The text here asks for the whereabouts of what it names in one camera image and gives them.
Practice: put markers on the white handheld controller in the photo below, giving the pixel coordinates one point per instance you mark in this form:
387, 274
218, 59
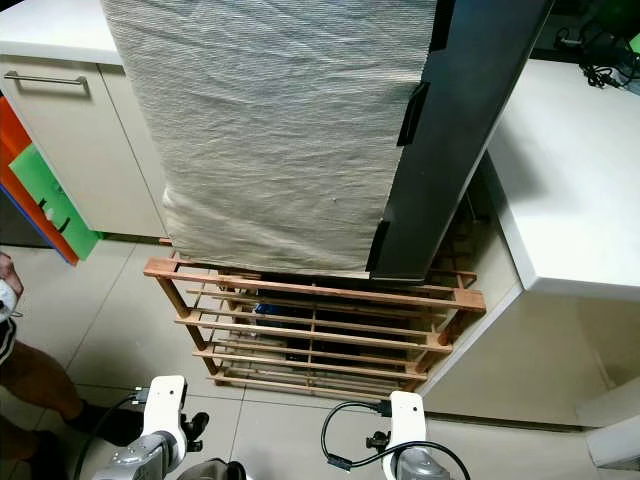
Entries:
8, 300

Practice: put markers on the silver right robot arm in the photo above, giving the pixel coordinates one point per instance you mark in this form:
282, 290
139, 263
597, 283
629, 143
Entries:
420, 468

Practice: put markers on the person's hand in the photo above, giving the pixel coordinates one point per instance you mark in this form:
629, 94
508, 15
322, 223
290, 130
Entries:
7, 272

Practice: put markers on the black shoe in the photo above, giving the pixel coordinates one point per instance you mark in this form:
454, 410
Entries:
88, 420
45, 460

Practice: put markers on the wooden slatted rack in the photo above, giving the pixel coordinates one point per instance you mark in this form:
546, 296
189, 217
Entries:
320, 292

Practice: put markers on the person's bare leg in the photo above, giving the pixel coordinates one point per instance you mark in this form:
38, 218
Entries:
35, 375
15, 445

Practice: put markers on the black shorts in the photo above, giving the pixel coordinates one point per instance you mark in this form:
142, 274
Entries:
5, 340

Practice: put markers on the white box-shaped bin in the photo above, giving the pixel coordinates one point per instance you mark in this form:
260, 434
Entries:
615, 430

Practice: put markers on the green plastic cutting board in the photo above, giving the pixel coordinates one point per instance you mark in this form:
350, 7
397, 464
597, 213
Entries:
50, 195

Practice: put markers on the white cabinet with drawer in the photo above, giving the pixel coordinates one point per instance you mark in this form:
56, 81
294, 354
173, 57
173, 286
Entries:
100, 150

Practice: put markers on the beige striped cloth cover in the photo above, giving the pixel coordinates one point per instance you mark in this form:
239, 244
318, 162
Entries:
270, 130

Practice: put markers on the black appliance panel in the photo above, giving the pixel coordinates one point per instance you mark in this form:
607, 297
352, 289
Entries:
465, 130

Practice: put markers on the white counter unit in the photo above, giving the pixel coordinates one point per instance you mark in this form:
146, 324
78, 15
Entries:
570, 180

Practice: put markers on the orange plastic cutting board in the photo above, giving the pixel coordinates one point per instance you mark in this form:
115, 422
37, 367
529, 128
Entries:
10, 135

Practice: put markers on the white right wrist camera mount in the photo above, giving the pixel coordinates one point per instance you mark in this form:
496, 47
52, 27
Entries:
407, 420

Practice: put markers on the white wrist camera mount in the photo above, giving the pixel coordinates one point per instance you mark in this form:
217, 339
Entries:
166, 405
407, 420

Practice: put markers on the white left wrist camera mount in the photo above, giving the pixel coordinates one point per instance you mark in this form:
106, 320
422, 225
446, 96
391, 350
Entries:
166, 405

